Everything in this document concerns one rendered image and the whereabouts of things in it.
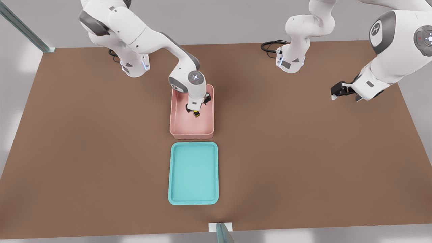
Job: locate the yellow and black button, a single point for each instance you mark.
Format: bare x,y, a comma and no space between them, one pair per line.
196,113

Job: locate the pink rectangular box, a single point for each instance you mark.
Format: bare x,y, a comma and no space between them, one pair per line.
192,126

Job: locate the pale blue-green tray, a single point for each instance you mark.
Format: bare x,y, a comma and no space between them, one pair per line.
193,173

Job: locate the silver frame post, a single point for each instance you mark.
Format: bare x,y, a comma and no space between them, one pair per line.
23,28
222,233

